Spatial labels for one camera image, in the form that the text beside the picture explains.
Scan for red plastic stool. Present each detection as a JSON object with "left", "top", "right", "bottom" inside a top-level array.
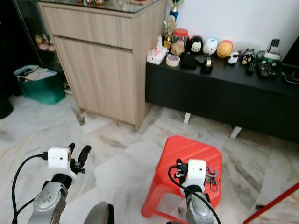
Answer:
[{"left": 141, "top": 135, "right": 223, "bottom": 221}]

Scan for black low cabinet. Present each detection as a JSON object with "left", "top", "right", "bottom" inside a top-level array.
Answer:
[{"left": 145, "top": 57, "right": 299, "bottom": 143}]

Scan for black round object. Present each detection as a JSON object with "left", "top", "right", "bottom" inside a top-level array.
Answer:
[{"left": 0, "top": 89, "right": 14, "bottom": 120}]

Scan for papers in bag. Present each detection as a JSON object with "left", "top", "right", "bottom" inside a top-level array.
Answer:
[{"left": 19, "top": 65, "right": 58, "bottom": 82}]

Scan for light wooden cabinet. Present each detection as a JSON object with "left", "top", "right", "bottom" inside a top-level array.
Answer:
[{"left": 38, "top": 0, "right": 168, "bottom": 132}]

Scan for red bar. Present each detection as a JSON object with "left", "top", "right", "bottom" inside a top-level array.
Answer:
[{"left": 243, "top": 181, "right": 299, "bottom": 224}]

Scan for black tape dispenser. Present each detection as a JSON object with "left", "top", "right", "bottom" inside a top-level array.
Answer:
[{"left": 199, "top": 57, "right": 214, "bottom": 75}]

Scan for small black box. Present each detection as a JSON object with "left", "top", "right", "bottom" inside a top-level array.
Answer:
[{"left": 180, "top": 53, "right": 197, "bottom": 70}]

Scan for white pink tissue box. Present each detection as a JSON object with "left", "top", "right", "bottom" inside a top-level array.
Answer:
[{"left": 146, "top": 36, "right": 168, "bottom": 65}]

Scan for black remote control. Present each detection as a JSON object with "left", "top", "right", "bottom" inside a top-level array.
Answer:
[{"left": 246, "top": 63, "right": 257, "bottom": 76}]

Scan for small white panda figure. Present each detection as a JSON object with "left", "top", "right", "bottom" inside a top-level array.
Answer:
[{"left": 227, "top": 50, "right": 240, "bottom": 65}]

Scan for black round plush toy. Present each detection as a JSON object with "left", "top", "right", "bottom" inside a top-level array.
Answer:
[{"left": 187, "top": 35, "right": 204, "bottom": 55}]

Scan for white egg toy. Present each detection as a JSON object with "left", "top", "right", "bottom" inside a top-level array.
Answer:
[{"left": 202, "top": 37, "right": 219, "bottom": 56}]

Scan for clear jar red lid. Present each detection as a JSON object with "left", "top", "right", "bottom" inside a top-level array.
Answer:
[{"left": 171, "top": 28, "right": 189, "bottom": 56}]

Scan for orange egg toy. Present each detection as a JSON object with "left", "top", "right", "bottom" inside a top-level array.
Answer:
[{"left": 216, "top": 40, "right": 235, "bottom": 59}]

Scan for small black animal figure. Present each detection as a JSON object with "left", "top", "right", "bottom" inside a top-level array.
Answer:
[{"left": 241, "top": 49, "right": 256, "bottom": 66}]

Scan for glass display cabinet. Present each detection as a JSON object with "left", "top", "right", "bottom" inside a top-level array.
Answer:
[{"left": 13, "top": 0, "right": 71, "bottom": 96}]

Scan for green white desk device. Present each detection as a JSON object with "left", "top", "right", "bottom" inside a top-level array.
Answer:
[{"left": 256, "top": 50, "right": 283, "bottom": 79}]

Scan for small gold trophy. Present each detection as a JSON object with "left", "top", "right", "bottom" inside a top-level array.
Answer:
[{"left": 163, "top": 16, "right": 176, "bottom": 49}]

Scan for grey phone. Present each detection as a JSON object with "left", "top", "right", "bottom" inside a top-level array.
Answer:
[{"left": 268, "top": 38, "right": 281, "bottom": 53}]

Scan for tall gold blue trophy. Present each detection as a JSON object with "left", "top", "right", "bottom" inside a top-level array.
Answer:
[{"left": 170, "top": 0, "right": 184, "bottom": 21}]

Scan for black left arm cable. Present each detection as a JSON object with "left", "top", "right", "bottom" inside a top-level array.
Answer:
[{"left": 11, "top": 152, "right": 50, "bottom": 224}]

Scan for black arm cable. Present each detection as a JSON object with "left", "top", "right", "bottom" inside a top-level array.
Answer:
[
  {"left": 168, "top": 164, "right": 223, "bottom": 224},
  {"left": 11, "top": 152, "right": 50, "bottom": 224}
]

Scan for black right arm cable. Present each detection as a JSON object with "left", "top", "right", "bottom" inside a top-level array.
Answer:
[{"left": 168, "top": 164, "right": 223, "bottom": 224}]

